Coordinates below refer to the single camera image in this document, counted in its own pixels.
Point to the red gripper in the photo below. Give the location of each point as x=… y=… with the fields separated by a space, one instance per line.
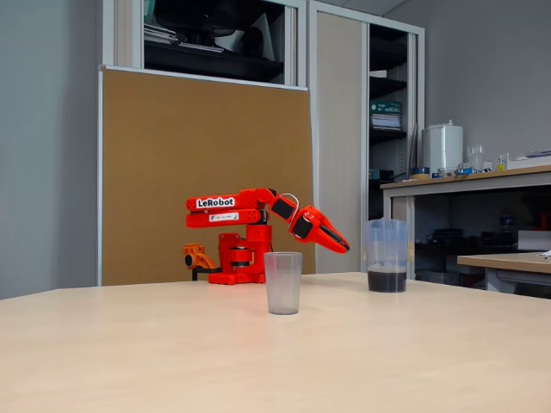
x=318 y=224

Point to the red robot arm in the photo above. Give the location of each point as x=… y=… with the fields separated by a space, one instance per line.
x=228 y=217

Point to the clear plastic cup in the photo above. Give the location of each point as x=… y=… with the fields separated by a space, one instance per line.
x=282 y=284

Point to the tall grey cabinet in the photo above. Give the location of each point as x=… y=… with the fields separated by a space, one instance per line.
x=340 y=129

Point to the beige tape roll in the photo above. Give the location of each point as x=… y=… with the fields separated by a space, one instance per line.
x=419 y=176

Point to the blue tape roll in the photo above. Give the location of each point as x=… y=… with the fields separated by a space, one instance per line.
x=421 y=170

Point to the grey paper stack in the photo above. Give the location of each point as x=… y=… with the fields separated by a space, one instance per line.
x=386 y=122

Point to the orange table clamp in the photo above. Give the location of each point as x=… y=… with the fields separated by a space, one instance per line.
x=198 y=256

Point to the green white box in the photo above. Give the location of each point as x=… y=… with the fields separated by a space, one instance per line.
x=386 y=107

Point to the white cylindrical appliance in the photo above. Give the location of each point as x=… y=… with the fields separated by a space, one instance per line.
x=442 y=148

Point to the flat blue item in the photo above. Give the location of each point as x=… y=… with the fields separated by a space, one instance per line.
x=467 y=171

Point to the grey desk with wooden top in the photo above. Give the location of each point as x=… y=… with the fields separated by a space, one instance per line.
x=473 y=178

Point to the clear drinking glass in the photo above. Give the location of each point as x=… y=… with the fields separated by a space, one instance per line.
x=475 y=157

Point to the low table with wooden top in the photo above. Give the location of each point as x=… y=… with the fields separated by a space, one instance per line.
x=503 y=260

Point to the small bottle with yellow label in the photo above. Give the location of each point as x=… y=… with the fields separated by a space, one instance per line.
x=502 y=164

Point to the large white sheet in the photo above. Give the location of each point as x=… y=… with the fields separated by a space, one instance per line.
x=262 y=38

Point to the small red object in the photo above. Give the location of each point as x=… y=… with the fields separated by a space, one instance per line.
x=543 y=220

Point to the white paper stack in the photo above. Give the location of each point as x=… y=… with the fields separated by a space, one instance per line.
x=531 y=161

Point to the white paper sheet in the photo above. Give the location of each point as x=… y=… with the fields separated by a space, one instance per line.
x=544 y=254

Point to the black bulky object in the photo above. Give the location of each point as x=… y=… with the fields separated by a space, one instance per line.
x=193 y=15

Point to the pile of papers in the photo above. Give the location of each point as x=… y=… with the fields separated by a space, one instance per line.
x=159 y=33

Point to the brown pinboard with white frame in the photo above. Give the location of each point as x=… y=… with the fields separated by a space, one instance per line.
x=193 y=150

